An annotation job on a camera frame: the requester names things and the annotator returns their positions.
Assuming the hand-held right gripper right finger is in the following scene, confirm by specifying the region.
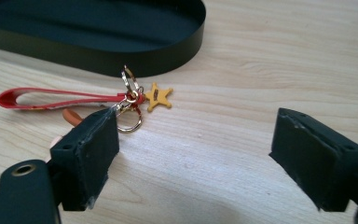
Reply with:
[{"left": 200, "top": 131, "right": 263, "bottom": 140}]
[{"left": 268, "top": 107, "right": 358, "bottom": 213}]

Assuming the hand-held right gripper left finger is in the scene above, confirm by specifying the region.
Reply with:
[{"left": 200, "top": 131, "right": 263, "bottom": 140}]
[{"left": 49, "top": 106, "right": 120, "bottom": 212}]

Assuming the red strap keychain with star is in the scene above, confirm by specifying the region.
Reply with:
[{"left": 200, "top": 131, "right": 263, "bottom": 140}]
[{"left": 0, "top": 64, "right": 174, "bottom": 162}]

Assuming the black key rack with tray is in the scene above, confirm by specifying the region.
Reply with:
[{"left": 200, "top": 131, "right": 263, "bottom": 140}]
[{"left": 0, "top": 0, "right": 207, "bottom": 78}]

